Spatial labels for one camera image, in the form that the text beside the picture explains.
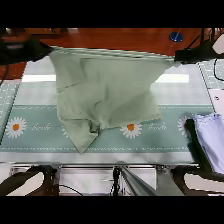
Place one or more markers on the blue round disc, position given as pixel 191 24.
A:
pixel 176 36

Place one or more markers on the lavender garment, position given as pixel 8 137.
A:
pixel 211 140

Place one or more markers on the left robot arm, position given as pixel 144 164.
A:
pixel 20 50

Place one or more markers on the silver frame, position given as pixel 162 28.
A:
pixel 140 185

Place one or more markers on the pale green T-shirt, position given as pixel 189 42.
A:
pixel 106 90

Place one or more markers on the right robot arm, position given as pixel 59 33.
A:
pixel 200 53

